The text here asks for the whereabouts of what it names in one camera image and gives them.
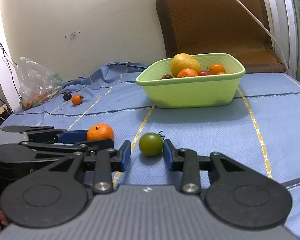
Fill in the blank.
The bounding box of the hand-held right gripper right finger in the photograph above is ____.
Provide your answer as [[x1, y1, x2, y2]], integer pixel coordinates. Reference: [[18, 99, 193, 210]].
[[163, 139, 262, 194]]

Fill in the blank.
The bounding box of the person's left hand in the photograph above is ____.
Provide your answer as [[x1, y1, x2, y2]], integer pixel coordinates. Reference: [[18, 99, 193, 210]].
[[0, 209, 9, 227]]

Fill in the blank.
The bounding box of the large yellow citrus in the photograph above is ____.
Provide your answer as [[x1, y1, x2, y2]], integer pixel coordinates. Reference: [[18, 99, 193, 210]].
[[170, 53, 202, 78]]

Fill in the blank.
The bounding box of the clear plastic bag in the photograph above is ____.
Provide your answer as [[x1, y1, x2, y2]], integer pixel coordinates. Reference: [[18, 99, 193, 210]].
[[17, 56, 65, 110]]

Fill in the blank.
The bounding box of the white cable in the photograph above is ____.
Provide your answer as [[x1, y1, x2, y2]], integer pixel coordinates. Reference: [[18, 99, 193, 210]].
[[214, 0, 290, 74]]

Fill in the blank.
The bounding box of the white window frame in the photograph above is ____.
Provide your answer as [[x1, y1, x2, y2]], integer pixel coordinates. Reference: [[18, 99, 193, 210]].
[[263, 0, 300, 80]]

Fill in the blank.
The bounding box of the blue checked bed sheet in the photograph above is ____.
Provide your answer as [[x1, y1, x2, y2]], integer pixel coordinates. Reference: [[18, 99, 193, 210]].
[[0, 61, 300, 240]]

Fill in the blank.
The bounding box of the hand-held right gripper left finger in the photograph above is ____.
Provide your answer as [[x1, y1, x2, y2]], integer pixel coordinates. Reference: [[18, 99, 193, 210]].
[[37, 140, 132, 195]]

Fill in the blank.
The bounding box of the light green plastic basin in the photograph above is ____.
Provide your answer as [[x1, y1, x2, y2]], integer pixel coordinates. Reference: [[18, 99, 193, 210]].
[[136, 53, 246, 109]]

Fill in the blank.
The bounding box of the mandarin orange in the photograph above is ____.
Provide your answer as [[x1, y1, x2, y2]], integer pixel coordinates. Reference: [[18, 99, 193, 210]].
[[86, 123, 115, 142], [177, 68, 199, 78]]

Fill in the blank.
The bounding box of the brown woven seat cushion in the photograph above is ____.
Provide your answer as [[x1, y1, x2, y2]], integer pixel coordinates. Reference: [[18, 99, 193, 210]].
[[155, 0, 287, 74]]

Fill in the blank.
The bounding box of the green tomato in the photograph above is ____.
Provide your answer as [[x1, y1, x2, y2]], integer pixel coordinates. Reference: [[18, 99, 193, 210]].
[[139, 131, 166, 157]]

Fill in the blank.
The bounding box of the white power strip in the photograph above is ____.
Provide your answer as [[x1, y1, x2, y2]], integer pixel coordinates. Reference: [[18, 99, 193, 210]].
[[0, 96, 9, 117]]

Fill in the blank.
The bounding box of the black cable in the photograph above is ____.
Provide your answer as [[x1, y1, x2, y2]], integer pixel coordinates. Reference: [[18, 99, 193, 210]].
[[0, 15, 22, 98]]

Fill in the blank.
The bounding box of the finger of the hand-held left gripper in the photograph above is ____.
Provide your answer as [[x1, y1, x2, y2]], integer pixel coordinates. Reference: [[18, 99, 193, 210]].
[[1, 125, 88, 144], [20, 139, 115, 156]]

